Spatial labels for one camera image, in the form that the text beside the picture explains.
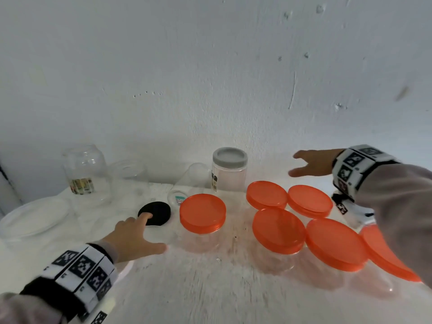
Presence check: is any person's right hand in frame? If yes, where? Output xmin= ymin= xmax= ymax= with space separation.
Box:
xmin=288 ymin=148 xmax=345 ymax=178

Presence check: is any person's left hand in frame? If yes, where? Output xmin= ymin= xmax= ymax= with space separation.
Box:
xmin=101 ymin=212 xmax=168 ymax=264

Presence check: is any large black lid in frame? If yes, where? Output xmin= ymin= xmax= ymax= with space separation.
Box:
xmin=137 ymin=201 xmax=172 ymax=227

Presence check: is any medium transparent jar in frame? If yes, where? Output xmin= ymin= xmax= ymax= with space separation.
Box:
xmin=109 ymin=159 xmax=151 ymax=213

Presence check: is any wide transparent jar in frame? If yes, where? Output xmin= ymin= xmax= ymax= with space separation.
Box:
xmin=182 ymin=229 xmax=225 ymax=253
xmin=300 ymin=263 xmax=355 ymax=291
xmin=351 ymin=273 xmax=396 ymax=297
xmin=255 ymin=249 xmax=303 ymax=275

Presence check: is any large orange lid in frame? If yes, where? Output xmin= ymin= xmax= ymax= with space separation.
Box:
xmin=359 ymin=225 xmax=423 ymax=283
xmin=179 ymin=193 xmax=227 ymax=235
xmin=252 ymin=208 xmax=306 ymax=256

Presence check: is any rounded transparent jar yellow label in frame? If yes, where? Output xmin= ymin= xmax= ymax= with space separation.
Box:
xmin=62 ymin=144 xmax=114 ymax=208

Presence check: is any tall transparent labelled jar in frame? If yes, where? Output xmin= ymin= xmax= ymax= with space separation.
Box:
xmin=167 ymin=162 xmax=213 ymax=210

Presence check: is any light blue lid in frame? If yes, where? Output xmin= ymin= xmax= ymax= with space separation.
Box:
xmin=212 ymin=147 xmax=249 ymax=170

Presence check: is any transparent jar dark label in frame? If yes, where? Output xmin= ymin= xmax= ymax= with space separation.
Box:
xmin=211 ymin=162 xmax=248 ymax=194

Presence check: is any large transparent jar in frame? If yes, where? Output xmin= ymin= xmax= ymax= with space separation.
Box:
xmin=0 ymin=196 xmax=73 ymax=253

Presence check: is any person's left forearm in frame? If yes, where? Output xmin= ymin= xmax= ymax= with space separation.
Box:
xmin=0 ymin=292 xmax=68 ymax=324

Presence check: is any person's right forearm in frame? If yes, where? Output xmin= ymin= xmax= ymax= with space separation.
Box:
xmin=356 ymin=163 xmax=432 ymax=287

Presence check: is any white panelled door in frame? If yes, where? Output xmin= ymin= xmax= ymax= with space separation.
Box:
xmin=0 ymin=162 xmax=24 ymax=216

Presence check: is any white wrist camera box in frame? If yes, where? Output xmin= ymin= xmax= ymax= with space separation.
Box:
xmin=331 ymin=193 xmax=377 ymax=230
xmin=79 ymin=297 xmax=115 ymax=324

